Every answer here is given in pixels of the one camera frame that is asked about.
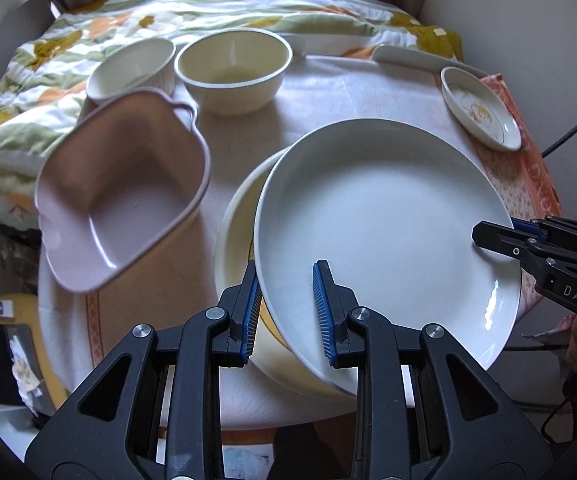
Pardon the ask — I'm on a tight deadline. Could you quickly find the large white plate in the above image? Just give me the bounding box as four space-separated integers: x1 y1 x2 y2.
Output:
253 118 523 396

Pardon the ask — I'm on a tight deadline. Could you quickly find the pale pink tablecloth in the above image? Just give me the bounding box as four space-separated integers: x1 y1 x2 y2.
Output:
36 50 524 431

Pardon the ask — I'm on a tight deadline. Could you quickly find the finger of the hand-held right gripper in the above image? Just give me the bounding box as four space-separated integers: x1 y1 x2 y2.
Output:
513 215 577 257
471 220 577 281

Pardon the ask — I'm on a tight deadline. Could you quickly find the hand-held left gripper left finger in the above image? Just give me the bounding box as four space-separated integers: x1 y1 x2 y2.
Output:
28 260 269 480

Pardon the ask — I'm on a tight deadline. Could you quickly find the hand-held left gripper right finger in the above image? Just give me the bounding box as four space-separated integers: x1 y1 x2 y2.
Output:
313 260 554 480

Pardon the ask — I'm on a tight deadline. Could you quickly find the cream round bowl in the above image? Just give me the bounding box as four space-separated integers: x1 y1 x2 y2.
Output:
174 28 293 116

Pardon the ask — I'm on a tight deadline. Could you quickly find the yellow container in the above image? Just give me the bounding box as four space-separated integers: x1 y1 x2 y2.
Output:
0 292 69 416

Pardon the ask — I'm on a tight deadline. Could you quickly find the large cream plate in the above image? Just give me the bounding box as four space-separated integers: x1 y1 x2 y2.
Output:
216 149 359 401

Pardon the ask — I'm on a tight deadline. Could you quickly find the white ribbed small bowl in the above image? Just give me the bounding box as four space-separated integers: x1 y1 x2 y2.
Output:
86 38 176 106

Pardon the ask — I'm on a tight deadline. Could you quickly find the small printed dish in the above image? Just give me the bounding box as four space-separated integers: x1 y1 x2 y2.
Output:
441 66 523 152

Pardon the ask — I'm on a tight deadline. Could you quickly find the pink square bowl with handles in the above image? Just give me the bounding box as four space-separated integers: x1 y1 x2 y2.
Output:
34 87 212 293

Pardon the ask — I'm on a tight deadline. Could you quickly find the floral blanket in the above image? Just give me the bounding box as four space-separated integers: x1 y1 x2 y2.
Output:
0 0 464 221

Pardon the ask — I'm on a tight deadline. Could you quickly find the orange cloth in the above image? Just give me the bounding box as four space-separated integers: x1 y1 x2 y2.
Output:
479 74 564 241

